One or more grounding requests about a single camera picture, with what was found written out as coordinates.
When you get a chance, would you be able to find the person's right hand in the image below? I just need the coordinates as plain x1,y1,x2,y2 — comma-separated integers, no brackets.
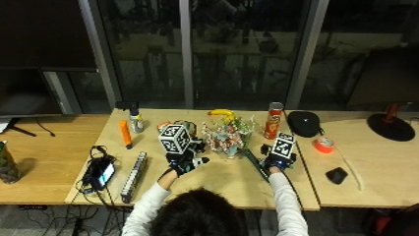
259,143,298,171

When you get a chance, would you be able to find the person's left hand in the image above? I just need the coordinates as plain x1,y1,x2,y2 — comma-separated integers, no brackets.
165,140,210,178

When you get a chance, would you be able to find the flower bouquet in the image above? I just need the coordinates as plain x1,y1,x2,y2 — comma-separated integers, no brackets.
200,114,272,183

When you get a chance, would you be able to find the white marker cube on right glove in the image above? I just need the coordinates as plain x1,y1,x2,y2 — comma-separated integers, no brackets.
270,132,296,159

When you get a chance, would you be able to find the white marker cube on glove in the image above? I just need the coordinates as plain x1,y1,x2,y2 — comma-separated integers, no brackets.
157,123,194,154
270,132,296,159

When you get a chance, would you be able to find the white marker cube on left glove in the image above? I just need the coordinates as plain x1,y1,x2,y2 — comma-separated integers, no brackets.
157,123,194,154

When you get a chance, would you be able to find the red chips can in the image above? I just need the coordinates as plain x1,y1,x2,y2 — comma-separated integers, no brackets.
262,101,286,141

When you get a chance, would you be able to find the small red and white object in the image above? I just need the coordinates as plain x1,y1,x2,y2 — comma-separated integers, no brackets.
155,120,173,133

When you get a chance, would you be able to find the yellow banana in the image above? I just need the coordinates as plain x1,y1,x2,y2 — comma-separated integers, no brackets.
207,108,236,124

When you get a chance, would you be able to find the black oval case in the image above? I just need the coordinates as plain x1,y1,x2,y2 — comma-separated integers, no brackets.
286,110,325,139

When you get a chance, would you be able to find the orange tape roll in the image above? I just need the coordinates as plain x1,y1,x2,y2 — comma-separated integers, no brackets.
311,136,336,154

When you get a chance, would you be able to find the small spray bottle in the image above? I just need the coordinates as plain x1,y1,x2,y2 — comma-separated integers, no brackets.
127,109,145,135

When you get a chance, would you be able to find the long grey power strip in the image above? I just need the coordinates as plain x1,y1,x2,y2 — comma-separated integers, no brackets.
119,150,149,205

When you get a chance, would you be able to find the orange marker pen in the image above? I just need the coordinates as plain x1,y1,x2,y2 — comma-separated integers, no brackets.
118,119,134,150

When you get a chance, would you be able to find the small black mouse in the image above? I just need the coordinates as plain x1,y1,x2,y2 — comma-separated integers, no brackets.
324,166,349,186

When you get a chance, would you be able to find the thin white stick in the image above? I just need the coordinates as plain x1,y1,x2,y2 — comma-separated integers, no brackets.
333,147,365,192

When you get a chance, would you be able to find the black handheld device with screen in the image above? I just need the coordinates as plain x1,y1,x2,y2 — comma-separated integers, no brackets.
81,154,118,192

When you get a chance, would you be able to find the red and black chair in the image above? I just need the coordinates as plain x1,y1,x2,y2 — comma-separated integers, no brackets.
360,202,419,236

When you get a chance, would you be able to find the black monitor stand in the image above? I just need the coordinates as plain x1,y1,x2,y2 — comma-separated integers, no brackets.
2,117,57,138

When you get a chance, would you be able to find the black monitor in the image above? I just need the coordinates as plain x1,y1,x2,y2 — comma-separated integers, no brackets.
0,66,62,119

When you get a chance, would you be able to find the green snack packet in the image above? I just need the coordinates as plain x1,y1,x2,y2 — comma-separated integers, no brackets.
0,140,22,185

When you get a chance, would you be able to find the black clamp mount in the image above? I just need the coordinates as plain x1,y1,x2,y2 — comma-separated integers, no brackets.
114,100,139,111

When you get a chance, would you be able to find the black cable bundle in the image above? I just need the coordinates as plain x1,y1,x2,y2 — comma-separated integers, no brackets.
74,145,131,214

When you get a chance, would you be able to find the black round base with red post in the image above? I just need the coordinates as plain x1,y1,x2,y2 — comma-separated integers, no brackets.
365,102,417,143

